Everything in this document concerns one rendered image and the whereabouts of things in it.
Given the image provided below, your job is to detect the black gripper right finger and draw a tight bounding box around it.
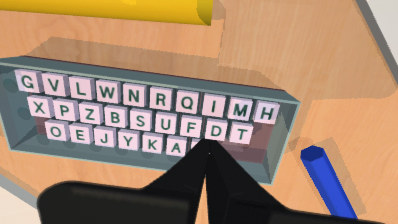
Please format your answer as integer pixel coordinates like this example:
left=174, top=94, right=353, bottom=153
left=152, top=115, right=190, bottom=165
left=205, top=139, right=385, bottom=224

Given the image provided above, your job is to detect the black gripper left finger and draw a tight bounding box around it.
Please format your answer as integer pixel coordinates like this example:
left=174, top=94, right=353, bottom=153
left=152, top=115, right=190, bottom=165
left=37, top=138, right=210, bottom=224

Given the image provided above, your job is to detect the grey keyboard with white letter keys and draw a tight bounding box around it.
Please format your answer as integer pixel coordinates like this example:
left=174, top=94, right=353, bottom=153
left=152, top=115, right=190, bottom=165
left=0, top=55, right=302, bottom=187

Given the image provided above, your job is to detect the blue hexagonal rod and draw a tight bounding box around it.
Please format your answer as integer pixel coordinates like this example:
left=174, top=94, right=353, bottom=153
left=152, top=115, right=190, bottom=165
left=300, top=145, right=358, bottom=219

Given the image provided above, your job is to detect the yellow cylinder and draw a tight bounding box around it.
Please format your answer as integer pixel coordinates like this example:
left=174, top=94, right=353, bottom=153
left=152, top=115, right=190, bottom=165
left=0, top=0, right=213, bottom=26

